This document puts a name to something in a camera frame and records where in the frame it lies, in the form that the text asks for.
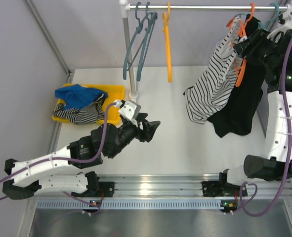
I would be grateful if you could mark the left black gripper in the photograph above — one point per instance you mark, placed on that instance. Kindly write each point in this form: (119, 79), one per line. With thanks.
(143, 131)

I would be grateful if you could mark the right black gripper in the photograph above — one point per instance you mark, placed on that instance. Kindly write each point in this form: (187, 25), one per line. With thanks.
(249, 47)

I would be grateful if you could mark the orange hanger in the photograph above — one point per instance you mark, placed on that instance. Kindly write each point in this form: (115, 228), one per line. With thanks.
(240, 71)

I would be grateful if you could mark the striped tank top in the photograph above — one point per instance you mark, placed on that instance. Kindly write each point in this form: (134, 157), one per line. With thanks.
(211, 91)

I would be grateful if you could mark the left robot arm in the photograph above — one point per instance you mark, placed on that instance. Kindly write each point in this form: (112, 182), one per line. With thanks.
(169, 144)

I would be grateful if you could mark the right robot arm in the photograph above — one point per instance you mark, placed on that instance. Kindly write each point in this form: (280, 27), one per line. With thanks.
(275, 161)

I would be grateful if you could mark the black tank top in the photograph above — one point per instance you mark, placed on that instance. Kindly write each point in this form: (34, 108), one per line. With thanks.
(236, 117)

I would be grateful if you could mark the yellow hanger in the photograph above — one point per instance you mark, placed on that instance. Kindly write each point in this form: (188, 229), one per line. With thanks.
(166, 17)

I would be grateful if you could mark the blue-grey hanger right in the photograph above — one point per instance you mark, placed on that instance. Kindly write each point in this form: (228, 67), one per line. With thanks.
(150, 17)

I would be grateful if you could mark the striped garment in bin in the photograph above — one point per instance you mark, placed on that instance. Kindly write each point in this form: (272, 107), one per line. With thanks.
(90, 114)

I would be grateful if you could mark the blue garment in bin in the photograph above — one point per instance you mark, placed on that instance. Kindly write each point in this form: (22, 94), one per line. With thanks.
(77, 96)

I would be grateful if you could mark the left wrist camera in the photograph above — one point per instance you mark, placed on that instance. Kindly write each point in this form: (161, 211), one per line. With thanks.
(128, 110)

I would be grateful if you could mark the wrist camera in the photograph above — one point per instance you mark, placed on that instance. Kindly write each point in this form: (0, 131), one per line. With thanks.
(128, 110)
(284, 25)

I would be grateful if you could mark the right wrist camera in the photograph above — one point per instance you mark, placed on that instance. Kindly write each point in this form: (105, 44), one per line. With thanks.
(284, 25)

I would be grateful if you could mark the aluminium table edge rail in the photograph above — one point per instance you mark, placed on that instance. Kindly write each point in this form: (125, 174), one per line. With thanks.
(179, 186)

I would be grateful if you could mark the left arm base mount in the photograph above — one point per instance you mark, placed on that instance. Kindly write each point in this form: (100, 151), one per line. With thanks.
(96, 188)

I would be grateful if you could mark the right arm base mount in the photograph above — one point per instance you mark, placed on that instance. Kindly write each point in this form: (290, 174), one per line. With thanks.
(221, 187)

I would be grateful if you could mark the perforated cable tray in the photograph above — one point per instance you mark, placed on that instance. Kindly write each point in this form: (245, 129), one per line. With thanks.
(142, 204)

